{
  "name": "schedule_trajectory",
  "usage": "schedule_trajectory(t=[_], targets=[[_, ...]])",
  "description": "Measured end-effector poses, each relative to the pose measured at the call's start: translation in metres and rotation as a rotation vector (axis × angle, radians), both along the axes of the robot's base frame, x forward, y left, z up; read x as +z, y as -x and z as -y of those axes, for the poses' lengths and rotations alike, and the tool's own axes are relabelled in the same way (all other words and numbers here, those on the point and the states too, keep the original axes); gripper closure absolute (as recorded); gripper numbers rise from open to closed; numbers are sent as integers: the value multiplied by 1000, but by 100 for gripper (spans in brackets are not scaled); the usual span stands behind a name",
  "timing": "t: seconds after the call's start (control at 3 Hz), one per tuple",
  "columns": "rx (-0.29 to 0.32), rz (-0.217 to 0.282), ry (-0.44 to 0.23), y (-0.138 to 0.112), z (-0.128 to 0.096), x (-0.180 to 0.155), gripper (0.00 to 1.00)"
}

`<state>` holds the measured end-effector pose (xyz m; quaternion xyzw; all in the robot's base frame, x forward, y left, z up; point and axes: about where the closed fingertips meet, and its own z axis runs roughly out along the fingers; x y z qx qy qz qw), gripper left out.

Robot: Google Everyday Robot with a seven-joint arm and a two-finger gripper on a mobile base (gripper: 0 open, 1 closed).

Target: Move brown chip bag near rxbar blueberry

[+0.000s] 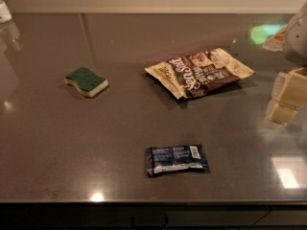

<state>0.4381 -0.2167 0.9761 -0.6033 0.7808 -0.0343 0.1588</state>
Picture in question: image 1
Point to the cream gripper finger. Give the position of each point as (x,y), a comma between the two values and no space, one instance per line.
(279,84)
(294,96)

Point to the brown sea salt chip bag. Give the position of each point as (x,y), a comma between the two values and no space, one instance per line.
(199,74)

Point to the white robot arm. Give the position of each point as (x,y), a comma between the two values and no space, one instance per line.
(295,44)

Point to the blue rxbar blueberry wrapper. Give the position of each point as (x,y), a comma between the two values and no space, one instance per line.
(175,159)

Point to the green and yellow sponge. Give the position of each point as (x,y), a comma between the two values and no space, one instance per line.
(86,82)

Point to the white bottle at corner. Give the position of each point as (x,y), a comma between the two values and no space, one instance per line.
(5,14)

